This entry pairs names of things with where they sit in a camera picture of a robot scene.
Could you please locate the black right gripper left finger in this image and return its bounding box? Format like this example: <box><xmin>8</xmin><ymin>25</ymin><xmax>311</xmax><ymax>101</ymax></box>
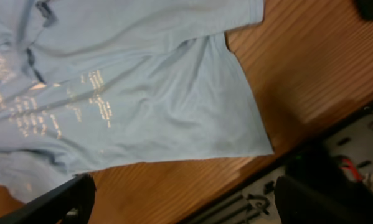
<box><xmin>0</xmin><ymin>174</ymin><xmax>96</xmax><ymax>224</ymax></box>

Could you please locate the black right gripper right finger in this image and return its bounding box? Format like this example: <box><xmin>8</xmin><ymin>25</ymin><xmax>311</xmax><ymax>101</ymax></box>
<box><xmin>275</xmin><ymin>176</ymin><xmax>373</xmax><ymax>224</ymax></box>

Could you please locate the light blue t-shirt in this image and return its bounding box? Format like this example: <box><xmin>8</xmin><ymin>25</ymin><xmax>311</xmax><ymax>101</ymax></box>
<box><xmin>0</xmin><ymin>0</ymin><xmax>272</xmax><ymax>203</ymax></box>

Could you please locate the black garment on right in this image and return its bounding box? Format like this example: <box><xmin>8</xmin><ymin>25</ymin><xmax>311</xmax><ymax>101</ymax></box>
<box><xmin>353</xmin><ymin>0</ymin><xmax>373</xmax><ymax>21</ymax></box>

